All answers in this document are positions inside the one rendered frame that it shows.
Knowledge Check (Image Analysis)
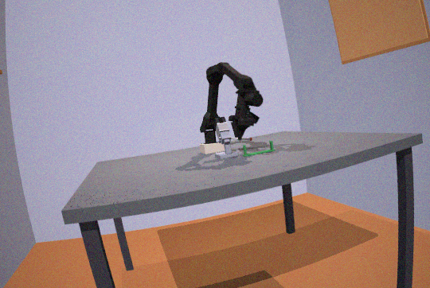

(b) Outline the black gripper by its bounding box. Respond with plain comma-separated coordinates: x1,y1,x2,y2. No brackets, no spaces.
229,104,254,140

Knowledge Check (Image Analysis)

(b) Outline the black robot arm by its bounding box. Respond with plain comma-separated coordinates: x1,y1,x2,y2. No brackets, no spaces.
200,62,263,144

